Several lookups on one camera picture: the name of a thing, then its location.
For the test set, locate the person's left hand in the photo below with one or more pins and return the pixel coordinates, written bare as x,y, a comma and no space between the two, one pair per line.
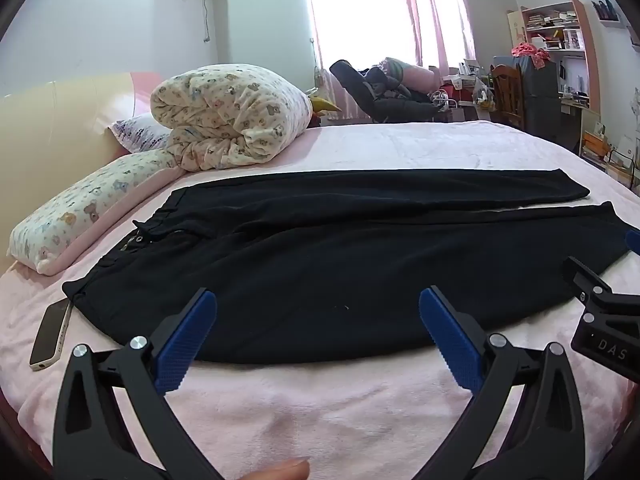
275,471

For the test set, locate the red box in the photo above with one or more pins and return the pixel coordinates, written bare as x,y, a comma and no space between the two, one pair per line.
457,96

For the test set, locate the bear print pillow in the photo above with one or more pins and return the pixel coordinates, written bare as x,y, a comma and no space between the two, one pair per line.
75,205

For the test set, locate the cream and pink headboard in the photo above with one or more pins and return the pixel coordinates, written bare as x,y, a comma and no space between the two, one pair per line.
50,125

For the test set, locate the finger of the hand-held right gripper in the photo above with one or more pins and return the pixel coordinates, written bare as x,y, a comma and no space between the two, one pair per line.
634,241
580,272

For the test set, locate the white wall shelf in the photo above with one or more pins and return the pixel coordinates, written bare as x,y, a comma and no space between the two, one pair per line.
607,17

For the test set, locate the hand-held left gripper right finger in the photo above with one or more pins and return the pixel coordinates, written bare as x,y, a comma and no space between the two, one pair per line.
452,345

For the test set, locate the red patterned cloth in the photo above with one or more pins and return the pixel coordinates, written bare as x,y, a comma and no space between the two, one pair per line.
530,52

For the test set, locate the dark reclining chair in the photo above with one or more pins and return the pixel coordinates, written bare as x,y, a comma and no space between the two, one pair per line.
395,107

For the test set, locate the bright window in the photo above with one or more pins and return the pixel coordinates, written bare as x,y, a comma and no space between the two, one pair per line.
360,5

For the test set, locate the purple print pillow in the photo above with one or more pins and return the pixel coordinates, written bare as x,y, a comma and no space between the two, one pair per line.
140,132

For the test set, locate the clear plastic bag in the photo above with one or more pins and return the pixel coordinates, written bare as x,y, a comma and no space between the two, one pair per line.
484,95

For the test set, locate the pink and white bookshelf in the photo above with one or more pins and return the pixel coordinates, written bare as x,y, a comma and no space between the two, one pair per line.
555,22

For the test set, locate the pink bed blanket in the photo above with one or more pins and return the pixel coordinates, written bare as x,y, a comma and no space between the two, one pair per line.
325,410

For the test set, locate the pile of clothes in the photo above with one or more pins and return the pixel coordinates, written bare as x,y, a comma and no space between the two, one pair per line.
387,80

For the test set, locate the pink cushion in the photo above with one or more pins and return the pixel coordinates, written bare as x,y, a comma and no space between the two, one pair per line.
422,77

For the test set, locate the yellow toy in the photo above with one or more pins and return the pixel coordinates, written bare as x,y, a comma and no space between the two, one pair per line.
325,105

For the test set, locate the dark grey cabinet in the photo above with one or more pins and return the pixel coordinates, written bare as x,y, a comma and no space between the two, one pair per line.
540,100

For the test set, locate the pink curtain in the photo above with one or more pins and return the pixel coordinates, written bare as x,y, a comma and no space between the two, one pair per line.
440,10

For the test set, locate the wooden chair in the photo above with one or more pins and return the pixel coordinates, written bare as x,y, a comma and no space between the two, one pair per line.
505,95

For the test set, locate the white smartphone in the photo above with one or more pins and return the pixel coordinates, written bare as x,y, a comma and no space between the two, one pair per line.
47,335

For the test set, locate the black pants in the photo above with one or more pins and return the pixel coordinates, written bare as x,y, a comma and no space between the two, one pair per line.
300,270

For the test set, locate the orange boxes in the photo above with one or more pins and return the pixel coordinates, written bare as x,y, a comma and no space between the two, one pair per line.
595,145

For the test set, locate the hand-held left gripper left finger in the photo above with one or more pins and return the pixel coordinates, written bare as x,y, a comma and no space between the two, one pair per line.
180,345

